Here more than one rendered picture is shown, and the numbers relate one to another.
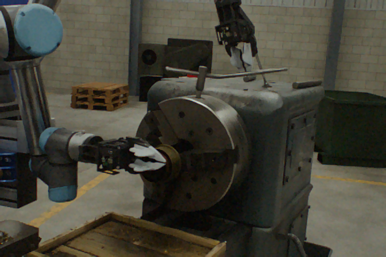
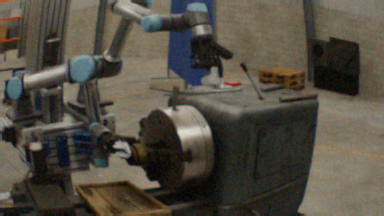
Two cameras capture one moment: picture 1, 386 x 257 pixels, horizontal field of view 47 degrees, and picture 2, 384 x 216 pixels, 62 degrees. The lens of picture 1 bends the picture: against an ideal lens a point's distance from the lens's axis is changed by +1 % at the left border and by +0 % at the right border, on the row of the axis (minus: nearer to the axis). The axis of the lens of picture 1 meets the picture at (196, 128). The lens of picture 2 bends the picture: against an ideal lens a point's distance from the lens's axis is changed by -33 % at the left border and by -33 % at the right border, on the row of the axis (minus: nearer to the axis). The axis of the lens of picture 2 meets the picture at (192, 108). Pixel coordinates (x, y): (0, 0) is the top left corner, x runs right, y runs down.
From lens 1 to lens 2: 0.90 m
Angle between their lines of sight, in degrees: 29
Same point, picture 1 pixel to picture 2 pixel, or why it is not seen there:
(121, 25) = (299, 22)
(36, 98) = (91, 104)
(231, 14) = (199, 46)
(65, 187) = (99, 159)
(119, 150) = (108, 142)
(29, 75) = (87, 90)
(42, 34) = (81, 72)
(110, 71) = (295, 59)
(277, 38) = not seen: outside the picture
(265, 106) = (227, 119)
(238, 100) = (213, 111)
